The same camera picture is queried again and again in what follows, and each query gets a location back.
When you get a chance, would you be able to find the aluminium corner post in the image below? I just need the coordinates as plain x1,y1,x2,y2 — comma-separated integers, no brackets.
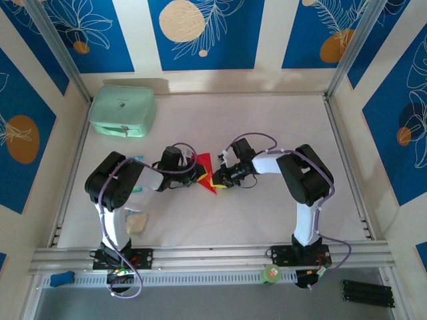
23,0,93,103
324,0,390,101

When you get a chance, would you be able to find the clear biscuit packet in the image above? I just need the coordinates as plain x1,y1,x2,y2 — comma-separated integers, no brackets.
123,208,149,236

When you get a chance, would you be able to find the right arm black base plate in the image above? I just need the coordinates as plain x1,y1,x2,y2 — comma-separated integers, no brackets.
270,245,332,267

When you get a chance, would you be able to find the aluminium cross rail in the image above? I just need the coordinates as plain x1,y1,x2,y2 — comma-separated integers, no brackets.
27,241,398,277

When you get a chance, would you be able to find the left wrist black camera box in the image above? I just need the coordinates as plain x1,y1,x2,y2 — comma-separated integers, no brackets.
161,145,185,169

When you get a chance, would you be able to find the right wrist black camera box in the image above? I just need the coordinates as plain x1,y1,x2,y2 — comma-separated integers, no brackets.
231,137,257,161

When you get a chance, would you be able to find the blue clear snack packet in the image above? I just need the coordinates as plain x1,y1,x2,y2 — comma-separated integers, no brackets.
126,154,145,195

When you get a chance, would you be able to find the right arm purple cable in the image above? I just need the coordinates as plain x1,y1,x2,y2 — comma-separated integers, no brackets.
226,132,353,291

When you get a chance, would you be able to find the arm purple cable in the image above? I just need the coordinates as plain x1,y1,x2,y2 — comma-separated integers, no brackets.
98,142,197,299
226,132,353,291

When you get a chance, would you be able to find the green tape roll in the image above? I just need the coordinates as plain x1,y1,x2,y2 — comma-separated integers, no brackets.
260,265,283,286

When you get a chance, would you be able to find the black tube bundle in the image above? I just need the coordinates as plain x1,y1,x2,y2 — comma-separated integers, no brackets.
340,279,396,309

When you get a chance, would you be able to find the red square paper sheet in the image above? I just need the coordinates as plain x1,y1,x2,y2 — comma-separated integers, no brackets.
195,152,218,195

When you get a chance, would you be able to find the aluminium side rail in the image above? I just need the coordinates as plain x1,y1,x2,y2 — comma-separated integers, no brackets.
47,99,93,248
322,95,377,241

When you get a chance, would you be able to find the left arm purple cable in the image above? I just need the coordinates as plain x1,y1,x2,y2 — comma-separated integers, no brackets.
98,142,197,299

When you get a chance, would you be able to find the blue foam grip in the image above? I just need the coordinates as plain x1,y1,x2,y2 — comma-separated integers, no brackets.
49,271,75,288

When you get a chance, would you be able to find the mint green zip pouch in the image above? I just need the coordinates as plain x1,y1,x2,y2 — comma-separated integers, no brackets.
87,85,158,138

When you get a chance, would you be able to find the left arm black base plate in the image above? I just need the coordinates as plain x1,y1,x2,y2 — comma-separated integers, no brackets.
92,248,155,271

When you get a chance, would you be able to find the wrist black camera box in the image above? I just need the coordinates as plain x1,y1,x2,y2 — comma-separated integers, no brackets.
161,145,185,169
231,137,257,161

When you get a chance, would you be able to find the grey slotted cable duct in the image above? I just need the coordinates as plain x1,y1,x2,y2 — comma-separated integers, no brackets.
42,269,298,288

